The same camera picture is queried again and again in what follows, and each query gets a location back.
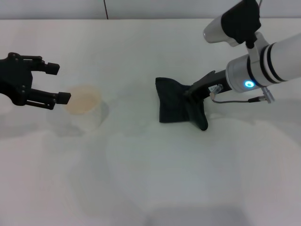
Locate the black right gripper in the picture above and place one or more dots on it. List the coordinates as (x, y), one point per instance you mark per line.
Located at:
(218, 82)

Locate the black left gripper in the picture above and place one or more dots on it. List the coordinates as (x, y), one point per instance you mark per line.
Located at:
(14, 80)

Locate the translucent white plastic cup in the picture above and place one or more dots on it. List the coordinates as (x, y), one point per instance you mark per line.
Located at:
(82, 99)

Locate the dark blue rag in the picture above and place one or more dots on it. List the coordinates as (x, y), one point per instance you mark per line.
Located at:
(174, 106)

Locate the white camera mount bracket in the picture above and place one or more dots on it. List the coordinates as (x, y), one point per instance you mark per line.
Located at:
(255, 51)

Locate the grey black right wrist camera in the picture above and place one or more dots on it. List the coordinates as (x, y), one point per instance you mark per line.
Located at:
(240, 23)

